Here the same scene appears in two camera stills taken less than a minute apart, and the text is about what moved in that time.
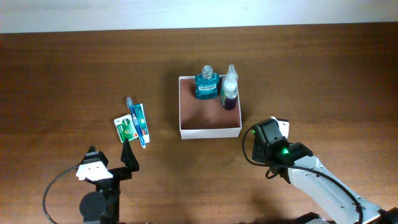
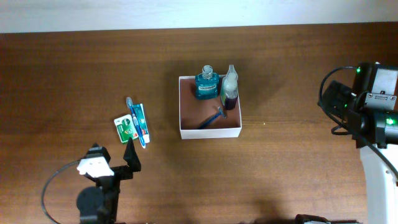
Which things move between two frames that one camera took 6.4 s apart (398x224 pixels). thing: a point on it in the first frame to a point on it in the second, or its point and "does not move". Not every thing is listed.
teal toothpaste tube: x=140 y=116 does not move
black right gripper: x=257 y=150 to x=334 y=94
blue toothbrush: x=140 y=134 does not move
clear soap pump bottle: x=229 y=89 does not move
